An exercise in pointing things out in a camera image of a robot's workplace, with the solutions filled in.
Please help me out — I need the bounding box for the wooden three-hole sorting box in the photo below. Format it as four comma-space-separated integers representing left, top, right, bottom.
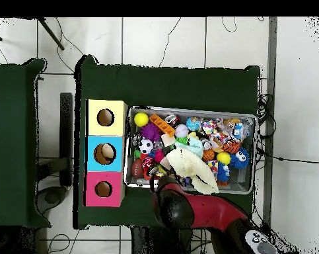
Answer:
83, 99, 129, 208

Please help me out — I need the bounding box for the silver mesh bin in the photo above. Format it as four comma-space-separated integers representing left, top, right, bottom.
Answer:
124, 105, 256, 196

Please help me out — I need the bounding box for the purple spiky ball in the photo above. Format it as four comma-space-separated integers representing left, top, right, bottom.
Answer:
140, 122, 162, 143

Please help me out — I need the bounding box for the black and white soccer ball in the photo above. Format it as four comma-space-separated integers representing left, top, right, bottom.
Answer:
138, 138, 154, 155

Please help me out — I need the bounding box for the orange plastic building block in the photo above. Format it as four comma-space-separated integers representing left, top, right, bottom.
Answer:
149, 113, 176, 138

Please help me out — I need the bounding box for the white baseball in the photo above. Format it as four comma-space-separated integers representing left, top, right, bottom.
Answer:
174, 123, 190, 139

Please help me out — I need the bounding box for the smooth yellow ball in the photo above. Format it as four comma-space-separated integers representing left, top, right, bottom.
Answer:
133, 112, 150, 128

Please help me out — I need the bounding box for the brown toy football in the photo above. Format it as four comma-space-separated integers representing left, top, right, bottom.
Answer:
130, 158, 145, 179

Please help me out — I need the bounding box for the mint green cloth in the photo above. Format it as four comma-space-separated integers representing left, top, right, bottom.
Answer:
174, 136, 204, 158

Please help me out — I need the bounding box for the cream knitted cloth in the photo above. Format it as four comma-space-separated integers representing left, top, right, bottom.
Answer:
164, 147, 220, 196

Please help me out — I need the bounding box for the dark green tablecloth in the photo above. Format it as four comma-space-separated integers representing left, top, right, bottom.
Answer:
73, 54, 261, 230
0, 58, 52, 230

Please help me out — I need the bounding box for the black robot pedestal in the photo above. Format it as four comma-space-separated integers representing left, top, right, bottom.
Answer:
131, 226, 194, 254

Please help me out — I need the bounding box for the tangled black cable bundle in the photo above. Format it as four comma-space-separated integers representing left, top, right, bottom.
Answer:
256, 93, 277, 141

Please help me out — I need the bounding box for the thin black floor cable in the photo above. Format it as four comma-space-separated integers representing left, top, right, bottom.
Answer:
256, 148, 319, 165

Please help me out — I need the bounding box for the gray floor cable duct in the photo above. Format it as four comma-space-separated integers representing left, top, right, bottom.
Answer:
262, 17, 278, 226

